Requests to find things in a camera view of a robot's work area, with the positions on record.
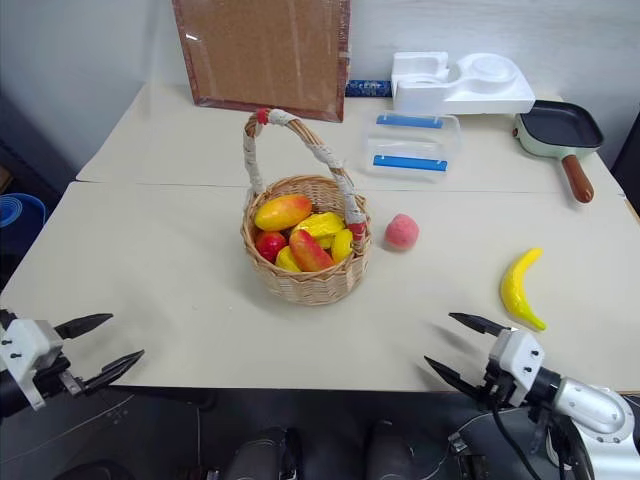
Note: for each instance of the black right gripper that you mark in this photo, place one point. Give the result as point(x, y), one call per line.
point(500, 390)

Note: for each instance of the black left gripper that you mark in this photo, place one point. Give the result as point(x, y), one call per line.
point(55, 380)

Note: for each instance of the yellow star fruit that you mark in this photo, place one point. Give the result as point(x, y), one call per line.
point(320, 224)

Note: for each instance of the small yellow fruit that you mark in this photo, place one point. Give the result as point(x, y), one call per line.
point(286, 260)

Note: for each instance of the yellow banana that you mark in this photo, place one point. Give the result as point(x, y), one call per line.
point(515, 292)

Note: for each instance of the pink peach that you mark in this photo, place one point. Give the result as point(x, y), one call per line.
point(401, 231)

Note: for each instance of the blue round plastic object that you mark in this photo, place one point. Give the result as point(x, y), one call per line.
point(20, 212)

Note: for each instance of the yellow lemon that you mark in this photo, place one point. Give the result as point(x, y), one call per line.
point(342, 245)

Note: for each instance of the small red yellow mango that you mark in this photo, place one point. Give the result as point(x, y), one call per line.
point(310, 252)

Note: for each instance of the dark rounded shape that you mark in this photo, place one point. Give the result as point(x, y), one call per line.
point(262, 455)

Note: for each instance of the red apple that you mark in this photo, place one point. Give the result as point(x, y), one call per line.
point(270, 246)

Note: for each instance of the clear container with blue clips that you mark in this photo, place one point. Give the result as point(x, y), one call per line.
point(412, 142)

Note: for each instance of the large yellow red mango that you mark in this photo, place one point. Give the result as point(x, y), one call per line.
point(282, 212)

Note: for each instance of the white foam packaging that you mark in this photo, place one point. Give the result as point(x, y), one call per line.
point(470, 92)

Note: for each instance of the blue printed box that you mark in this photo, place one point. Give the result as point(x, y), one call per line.
point(367, 88)

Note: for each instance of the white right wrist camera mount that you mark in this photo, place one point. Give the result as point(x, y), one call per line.
point(517, 357)

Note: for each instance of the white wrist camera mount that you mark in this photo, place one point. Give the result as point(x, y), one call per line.
point(517, 357)
point(27, 350)

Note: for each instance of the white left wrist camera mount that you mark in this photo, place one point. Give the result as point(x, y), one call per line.
point(27, 350)

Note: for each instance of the cork board with brown frame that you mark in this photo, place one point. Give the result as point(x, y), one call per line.
point(265, 50)

